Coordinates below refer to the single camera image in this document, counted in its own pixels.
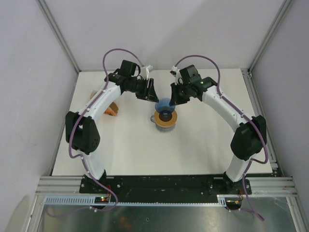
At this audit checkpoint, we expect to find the right aluminium frame post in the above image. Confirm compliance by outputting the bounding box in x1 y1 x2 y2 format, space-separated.
247 0 295 73

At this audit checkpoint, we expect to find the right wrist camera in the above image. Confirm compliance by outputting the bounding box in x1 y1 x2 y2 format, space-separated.
170 66 183 85

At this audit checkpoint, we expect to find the grey cable duct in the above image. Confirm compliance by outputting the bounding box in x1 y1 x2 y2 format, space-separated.
44 195 226 207

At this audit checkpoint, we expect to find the aluminium frame post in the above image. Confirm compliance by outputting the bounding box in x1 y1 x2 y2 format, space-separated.
36 0 81 73
247 0 295 73

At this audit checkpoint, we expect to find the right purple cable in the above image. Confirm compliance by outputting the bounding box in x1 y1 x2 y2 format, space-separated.
174 55 269 221

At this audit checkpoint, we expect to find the wooden dripper holder ring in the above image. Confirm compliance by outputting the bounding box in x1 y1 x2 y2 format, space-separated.
154 110 179 128

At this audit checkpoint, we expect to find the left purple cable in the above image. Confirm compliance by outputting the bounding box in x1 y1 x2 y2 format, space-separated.
68 48 150 213

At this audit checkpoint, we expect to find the blue cone dripper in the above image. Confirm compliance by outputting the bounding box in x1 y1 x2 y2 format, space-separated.
155 98 176 119

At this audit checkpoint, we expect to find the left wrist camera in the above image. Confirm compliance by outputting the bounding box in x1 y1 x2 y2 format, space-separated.
140 65 154 80

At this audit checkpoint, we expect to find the purple cable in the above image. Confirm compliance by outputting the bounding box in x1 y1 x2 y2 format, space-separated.
68 48 150 213
174 55 269 221

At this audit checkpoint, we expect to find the orange coffee filter box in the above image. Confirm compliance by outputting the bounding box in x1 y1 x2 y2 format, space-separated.
88 90 119 118

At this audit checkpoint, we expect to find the clear glass server jug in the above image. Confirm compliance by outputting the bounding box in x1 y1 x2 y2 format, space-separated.
150 115 177 132

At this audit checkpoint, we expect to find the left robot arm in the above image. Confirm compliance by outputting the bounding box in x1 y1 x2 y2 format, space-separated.
65 60 159 193

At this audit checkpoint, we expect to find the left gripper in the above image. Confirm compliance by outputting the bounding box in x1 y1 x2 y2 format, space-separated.
128 77 159 103

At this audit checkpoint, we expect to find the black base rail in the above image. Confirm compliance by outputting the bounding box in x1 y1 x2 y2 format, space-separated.
79 174 252 203

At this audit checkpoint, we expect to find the left aluminium frame post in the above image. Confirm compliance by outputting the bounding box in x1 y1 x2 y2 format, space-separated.
36 0 81 73

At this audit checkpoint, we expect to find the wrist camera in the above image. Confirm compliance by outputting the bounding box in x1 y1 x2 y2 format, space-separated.
170 66 183 85
140 65 154 80

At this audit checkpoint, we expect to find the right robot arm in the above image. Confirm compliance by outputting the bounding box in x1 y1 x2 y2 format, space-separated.
170 65 267 194

